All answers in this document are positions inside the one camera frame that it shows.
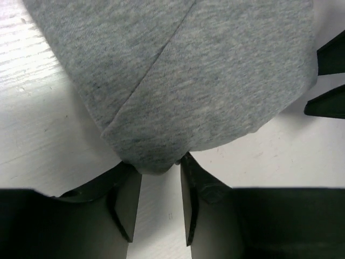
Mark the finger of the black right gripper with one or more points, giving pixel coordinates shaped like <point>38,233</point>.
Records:
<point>331,56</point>
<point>329,105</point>

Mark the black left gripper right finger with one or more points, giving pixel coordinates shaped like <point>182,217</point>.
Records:
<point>225,222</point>

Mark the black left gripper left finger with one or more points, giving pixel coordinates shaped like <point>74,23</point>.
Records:
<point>94,220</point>

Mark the grey t-shirt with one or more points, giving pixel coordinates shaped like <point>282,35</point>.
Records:
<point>163,78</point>

